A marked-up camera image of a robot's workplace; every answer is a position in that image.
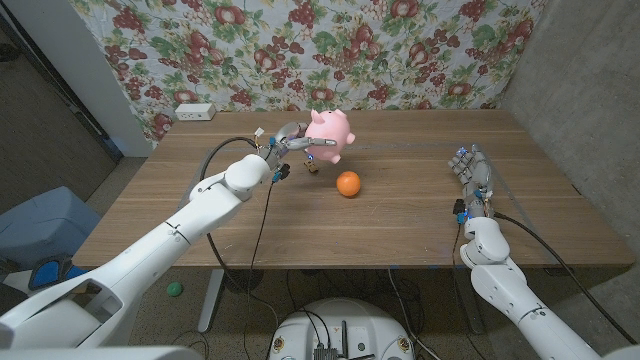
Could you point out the white power strip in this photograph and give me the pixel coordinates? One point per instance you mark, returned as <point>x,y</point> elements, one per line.
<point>195,111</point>

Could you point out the white robot torso edge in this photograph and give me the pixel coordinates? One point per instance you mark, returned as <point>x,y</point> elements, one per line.
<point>100,354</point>

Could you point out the yellow toy car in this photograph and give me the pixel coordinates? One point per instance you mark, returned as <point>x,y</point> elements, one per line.
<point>312,167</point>

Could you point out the pink plastic piggy bank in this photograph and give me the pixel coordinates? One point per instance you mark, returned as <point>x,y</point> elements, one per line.
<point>330,129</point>

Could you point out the person's leg in dark trousers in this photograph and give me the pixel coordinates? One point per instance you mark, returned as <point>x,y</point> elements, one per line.
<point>12,299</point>

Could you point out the fruit print backdrop cloth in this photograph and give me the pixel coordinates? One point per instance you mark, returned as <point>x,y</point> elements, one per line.
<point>400,50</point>

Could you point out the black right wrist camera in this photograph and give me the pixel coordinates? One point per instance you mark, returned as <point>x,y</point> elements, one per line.
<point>459,207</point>

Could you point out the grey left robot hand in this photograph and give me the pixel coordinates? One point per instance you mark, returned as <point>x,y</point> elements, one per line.
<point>285,142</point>

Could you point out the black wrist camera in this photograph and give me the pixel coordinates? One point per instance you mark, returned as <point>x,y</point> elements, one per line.
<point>459,207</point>
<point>282,172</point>

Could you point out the grey tape outline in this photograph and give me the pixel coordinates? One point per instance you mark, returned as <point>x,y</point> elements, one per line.
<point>400,148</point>

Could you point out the small green ball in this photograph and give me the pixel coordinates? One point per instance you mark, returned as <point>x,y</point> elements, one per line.
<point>174,289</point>

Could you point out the grey-blue plastic bin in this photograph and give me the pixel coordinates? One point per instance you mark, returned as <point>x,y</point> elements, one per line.
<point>40,225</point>

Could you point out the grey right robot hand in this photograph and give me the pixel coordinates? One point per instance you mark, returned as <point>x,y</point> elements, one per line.
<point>477,172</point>

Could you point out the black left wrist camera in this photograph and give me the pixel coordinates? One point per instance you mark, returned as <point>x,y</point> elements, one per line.
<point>282,172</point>

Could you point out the round black floor fan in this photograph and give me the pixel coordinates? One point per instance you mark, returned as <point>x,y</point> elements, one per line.
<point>242,280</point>

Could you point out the orange fruit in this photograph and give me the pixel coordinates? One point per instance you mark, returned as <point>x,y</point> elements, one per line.
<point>348,183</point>

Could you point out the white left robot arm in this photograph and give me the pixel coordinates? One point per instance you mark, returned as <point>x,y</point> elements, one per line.
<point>175,230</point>

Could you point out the blue and black foot pedal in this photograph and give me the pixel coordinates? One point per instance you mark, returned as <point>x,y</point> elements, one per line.
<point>47,272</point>

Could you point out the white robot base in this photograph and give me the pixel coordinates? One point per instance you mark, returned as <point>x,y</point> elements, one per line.
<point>345,330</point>

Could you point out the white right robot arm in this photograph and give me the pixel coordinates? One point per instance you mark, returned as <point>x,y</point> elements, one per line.
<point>505,295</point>

